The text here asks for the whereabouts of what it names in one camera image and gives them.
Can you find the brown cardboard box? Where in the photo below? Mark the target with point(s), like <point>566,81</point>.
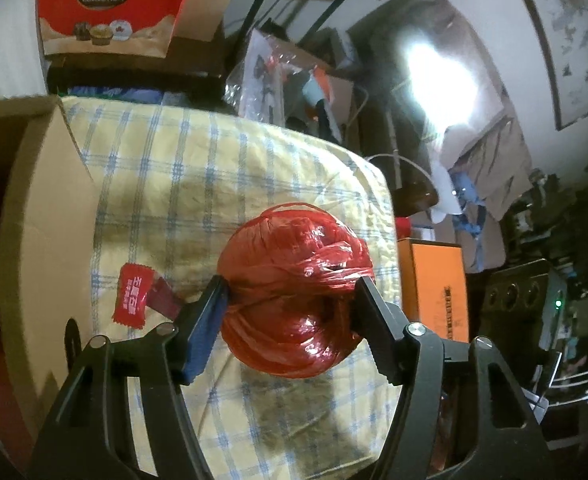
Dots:
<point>39,210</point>

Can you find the blue cloth strips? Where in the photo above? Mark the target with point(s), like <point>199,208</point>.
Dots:
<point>468,220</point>

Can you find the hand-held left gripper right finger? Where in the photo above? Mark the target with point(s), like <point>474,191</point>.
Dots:
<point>373,330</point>

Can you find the white paper sheet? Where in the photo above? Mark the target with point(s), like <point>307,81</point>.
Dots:
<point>446,195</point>

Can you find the dark red candy packet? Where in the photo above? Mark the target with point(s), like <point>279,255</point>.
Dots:
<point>166,300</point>

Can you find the red Ferrero Collection box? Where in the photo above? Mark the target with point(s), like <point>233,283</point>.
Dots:
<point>99,15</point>

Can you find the framed ink painting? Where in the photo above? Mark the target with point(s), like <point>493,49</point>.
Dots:
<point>573,35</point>

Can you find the red plastic twine ball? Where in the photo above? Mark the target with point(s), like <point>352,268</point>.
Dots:
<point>284,270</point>

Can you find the clear plastic bag of items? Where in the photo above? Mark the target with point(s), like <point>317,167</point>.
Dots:
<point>269,90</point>

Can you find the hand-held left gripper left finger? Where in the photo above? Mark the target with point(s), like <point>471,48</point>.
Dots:
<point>204,330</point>

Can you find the dark cluttered shelf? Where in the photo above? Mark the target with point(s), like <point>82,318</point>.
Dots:
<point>533,210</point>

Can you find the orange box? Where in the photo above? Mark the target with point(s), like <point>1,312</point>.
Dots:
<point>433,280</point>

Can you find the tall plain cardboard box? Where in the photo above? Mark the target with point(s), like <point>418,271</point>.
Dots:
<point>209,0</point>

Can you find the yellow blue checked cloth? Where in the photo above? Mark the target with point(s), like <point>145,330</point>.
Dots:
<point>199,160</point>

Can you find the sofa with beige cover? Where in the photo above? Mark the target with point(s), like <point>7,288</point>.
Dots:
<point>493,150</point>

